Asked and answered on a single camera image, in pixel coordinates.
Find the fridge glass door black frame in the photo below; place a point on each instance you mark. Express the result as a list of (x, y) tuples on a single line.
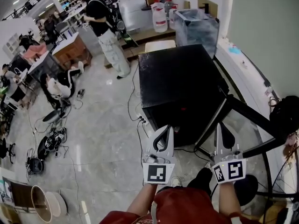
[(252, 115)]

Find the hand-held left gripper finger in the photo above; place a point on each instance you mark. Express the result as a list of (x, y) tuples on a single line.
[(151, 142), (171, 141)]

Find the cream plastic stool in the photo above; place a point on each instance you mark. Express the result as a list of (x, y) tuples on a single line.
[(160, 46)]

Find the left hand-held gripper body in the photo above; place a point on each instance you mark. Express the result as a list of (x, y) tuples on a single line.
[(157, 174)]

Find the pink cloth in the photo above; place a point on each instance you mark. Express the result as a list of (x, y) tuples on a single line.
[(35, 51)]

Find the black floor fan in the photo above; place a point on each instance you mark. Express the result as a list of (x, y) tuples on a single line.
[(246, 190)]

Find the person's white shoe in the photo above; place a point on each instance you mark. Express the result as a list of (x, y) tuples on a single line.
[(208, 165), (176, 181)]

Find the wooden pallet platform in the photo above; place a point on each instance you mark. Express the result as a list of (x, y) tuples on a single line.
[(149, 37)]

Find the white power strip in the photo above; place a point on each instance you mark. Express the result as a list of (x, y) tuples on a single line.
[(142, 119)]

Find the clear water jug red label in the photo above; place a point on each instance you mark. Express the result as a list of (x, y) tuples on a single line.
[(170, 10), (160, 20)]

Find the brown wooden desk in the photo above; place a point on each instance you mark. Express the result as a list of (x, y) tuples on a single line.
[(72, 52)]

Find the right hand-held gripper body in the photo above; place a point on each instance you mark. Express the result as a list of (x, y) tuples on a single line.
[(233, 170)]

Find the black mini fridge cabinet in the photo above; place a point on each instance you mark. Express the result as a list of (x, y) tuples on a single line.
[(180, 78)]

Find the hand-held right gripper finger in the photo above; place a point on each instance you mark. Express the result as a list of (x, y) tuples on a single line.
[(227, 139), (218, 143)]

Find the person's right white shoe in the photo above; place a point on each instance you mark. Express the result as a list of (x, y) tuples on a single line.
[(208, 165)]

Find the person's left white shoe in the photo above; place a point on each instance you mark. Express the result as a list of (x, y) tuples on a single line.
[(176, 181)]

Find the blue cloth scrap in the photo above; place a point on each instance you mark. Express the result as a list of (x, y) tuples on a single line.
[(234, 50)]

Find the small grey device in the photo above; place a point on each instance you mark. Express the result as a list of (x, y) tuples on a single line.
[(81, 93)]

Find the black round device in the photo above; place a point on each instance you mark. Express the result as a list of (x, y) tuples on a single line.
[(36, 165)]

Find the person's left forearm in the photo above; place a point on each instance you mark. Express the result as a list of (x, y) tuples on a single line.
[(142, 199)]

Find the person's black trouser leg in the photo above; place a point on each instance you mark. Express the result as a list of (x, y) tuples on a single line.
[(201, 181)]

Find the white top metal table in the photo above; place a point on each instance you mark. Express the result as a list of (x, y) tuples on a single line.
[(38, 60)]

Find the black oblong case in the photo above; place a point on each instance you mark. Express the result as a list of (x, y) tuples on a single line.
[(44, 146)]

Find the person's right forearm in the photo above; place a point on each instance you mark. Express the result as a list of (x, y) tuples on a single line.
[(229, 199)]

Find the black bag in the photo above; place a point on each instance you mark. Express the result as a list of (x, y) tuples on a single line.
[(286, 115)]

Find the tan wooden board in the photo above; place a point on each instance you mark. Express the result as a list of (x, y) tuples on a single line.
[(205, 4)]

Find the white shelf unit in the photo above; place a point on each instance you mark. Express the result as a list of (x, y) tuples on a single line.
[(10, 44)]

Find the black office chair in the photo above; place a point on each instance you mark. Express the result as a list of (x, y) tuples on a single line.
[(4, 148)]

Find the person's red shirt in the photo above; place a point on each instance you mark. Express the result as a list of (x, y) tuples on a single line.
[(184, 209)]

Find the brown wooden cabinet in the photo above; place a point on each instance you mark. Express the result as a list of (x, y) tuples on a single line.
[(22, 195)]

